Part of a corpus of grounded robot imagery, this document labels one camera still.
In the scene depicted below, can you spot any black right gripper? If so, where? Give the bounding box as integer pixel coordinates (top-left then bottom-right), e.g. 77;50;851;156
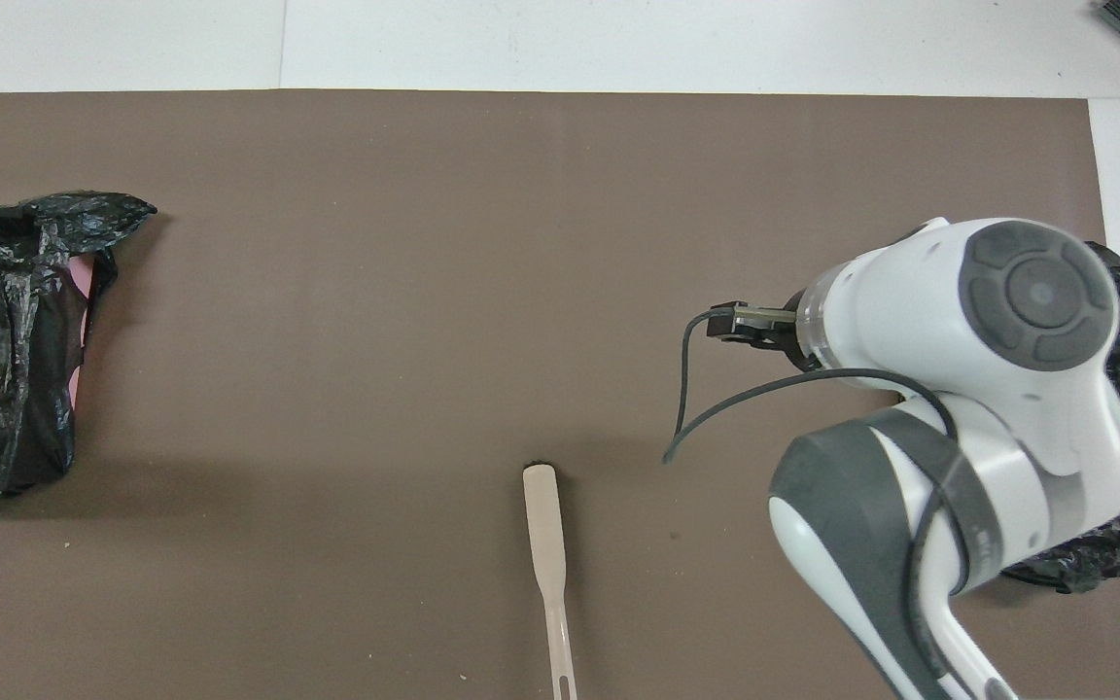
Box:
706;301;822;373

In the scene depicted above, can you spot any beige handled black bristle brush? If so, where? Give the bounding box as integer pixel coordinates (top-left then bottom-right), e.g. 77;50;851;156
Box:
522;465;579;700

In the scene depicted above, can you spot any black bag lined pink bin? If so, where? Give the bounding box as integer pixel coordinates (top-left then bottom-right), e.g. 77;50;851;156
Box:
0;192;158;504

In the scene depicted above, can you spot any brown table mat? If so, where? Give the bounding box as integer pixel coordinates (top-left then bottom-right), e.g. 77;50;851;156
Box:
0;90;1120;700

